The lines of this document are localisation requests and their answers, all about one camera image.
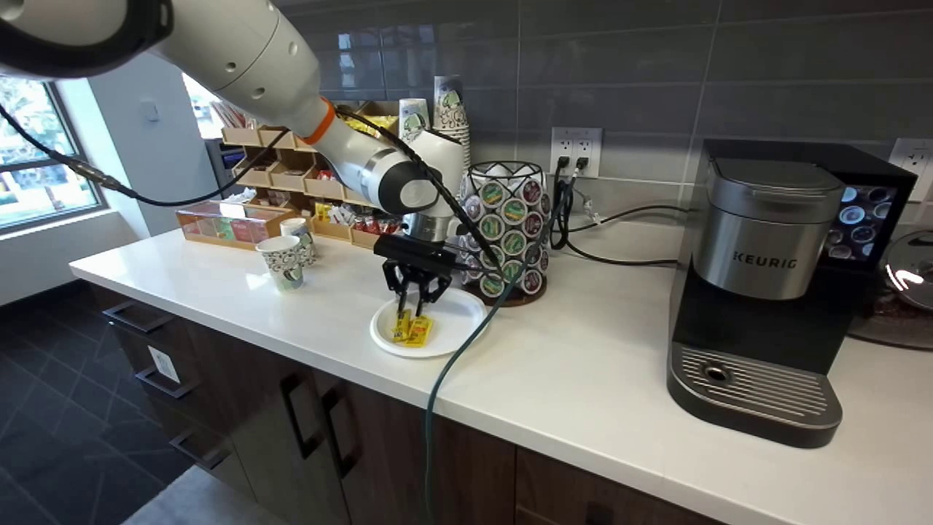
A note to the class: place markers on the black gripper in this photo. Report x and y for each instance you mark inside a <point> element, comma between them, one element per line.
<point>416,264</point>

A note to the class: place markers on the narrow yellow sachet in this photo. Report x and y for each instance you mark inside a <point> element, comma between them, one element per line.
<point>402,329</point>

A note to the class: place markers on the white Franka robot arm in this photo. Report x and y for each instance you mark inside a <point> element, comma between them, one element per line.
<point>243,47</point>

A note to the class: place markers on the yellow mustard sachet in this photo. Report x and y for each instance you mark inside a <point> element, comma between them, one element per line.
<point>418,334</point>

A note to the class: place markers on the white paper plate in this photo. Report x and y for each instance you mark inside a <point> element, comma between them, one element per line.
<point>457,321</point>

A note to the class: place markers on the patterned paper cup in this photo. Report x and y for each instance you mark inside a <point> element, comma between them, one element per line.
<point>305,233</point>
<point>283,264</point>

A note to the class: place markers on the coffee pod carousel rack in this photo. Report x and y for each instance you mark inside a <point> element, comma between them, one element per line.
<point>512,223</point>

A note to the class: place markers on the wooden condiment organizer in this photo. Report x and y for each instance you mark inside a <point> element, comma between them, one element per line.
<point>281,169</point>

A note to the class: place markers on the wooden tea box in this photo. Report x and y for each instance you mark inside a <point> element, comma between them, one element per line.
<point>224,229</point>

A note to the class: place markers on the black silver Keurig coffee machine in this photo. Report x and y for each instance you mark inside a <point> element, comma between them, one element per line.
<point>767,292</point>

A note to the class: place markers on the window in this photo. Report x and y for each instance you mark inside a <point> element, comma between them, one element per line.
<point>40,156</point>

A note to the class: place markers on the metal appliance beside coffee machine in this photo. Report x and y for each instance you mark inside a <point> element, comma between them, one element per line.
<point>905,280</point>

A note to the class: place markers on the white wall power outlet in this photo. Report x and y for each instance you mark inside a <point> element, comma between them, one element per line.
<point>575,149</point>
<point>915,163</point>

